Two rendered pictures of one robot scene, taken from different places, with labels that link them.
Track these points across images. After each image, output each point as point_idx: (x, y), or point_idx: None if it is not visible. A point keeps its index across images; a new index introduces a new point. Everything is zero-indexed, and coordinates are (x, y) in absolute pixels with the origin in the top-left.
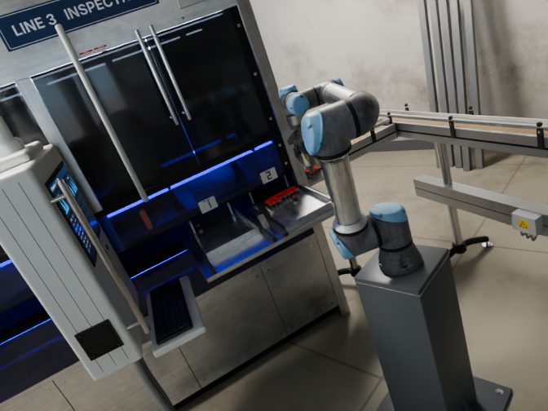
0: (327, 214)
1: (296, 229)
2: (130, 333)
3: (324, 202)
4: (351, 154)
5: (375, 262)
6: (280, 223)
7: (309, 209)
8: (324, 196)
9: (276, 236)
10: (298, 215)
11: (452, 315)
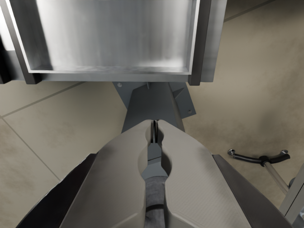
0: (151, 79)
1: (64, 73)
2: None
3: (186, 13)
4: None
5: (142, 175)
6: (20, 45)
7: (132, 7)
8: (195, 9)
9: (12, 55)
10: (94, 8)
11: None
